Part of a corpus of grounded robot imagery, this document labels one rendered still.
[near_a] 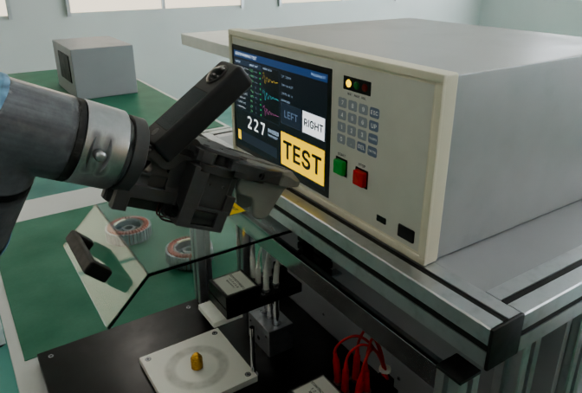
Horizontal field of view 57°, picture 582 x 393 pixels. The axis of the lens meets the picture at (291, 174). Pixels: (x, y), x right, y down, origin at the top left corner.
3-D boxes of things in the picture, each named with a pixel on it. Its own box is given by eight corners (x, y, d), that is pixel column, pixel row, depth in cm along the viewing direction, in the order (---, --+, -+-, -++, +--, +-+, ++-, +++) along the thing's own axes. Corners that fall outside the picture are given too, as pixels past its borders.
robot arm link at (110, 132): (74, 91, 49) (98, 110, 43) (122, 105, 52) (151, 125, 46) (50, 166, 50) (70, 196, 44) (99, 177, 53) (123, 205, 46)
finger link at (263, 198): (282, 219, 63) (216, 206, 57) (300, 173, 62) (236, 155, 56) (297, 229, 60) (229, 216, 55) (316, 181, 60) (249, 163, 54)
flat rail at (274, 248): (449, 402, 52) (453, 378, 51) (193, 191, 101) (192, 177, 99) (457, 397, 53) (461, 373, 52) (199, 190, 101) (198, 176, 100)
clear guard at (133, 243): (106, 330, 64) (100, 288, 62) (63, 247, 82) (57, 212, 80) (325, 254, 80) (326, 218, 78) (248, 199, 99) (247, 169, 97)
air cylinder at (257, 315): (268, 357, 93) (268, 332, 91) (248, 334, 99) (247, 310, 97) (293, 347, 96) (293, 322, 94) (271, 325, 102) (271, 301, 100)
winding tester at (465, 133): (423, 267, 56) (444, 74, 49) (233, 152, 90) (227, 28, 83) (615, 187, 76) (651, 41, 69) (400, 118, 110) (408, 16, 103)
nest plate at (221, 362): (171, 421, 80) (171, 415, 80) (139, 363, 92) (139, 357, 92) (257, 381, 88) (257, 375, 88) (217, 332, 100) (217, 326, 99)
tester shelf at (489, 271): (487, 372, 48) (494, 331, 47) (188, 157, 101) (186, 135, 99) (701, 241, 71) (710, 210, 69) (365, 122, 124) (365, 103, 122)
